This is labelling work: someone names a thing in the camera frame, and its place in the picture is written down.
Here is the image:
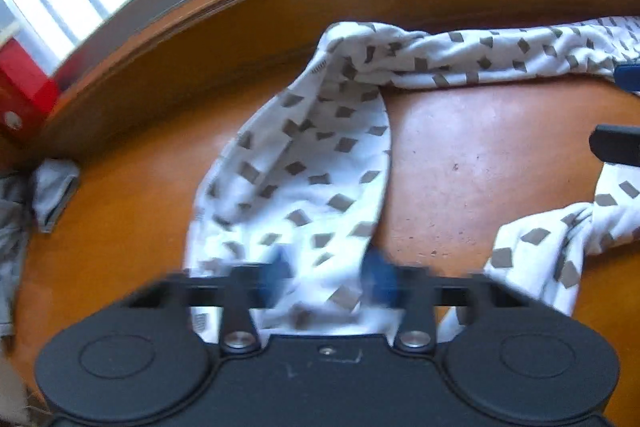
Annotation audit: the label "white patterned garment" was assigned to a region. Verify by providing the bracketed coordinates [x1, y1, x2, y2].
[184, 16, 639, 336]

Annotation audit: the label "grey folded cloth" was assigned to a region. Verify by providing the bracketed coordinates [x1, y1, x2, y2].
[1, 159, 79, 338]

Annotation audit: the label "red box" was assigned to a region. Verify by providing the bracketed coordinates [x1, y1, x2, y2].
[0, 38, 61, 145]

